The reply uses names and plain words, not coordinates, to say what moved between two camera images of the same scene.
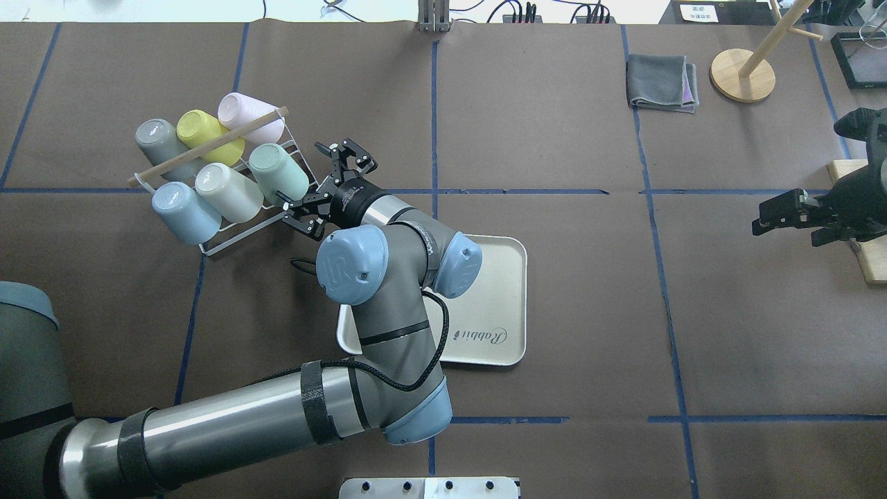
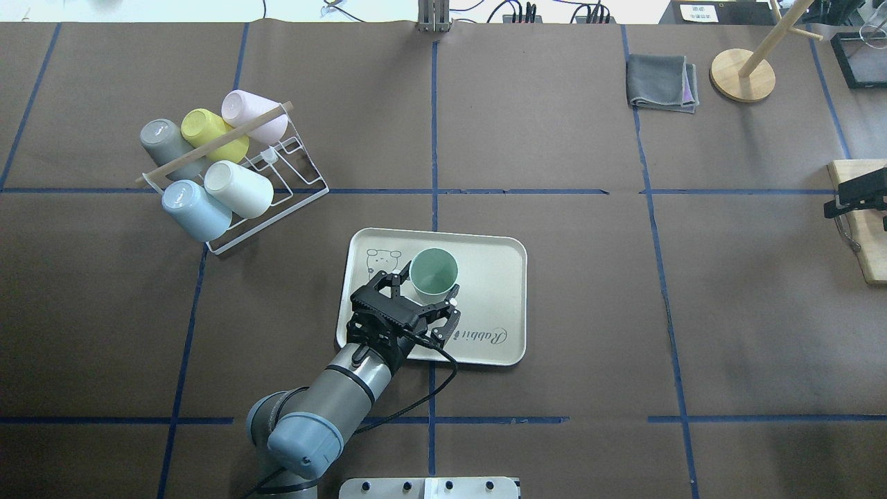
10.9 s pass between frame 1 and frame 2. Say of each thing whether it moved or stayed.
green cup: moved
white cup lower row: stayed
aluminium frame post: stayed
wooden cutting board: stayed
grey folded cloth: stayed
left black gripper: moved
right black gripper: moved
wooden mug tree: stayed
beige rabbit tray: stayed
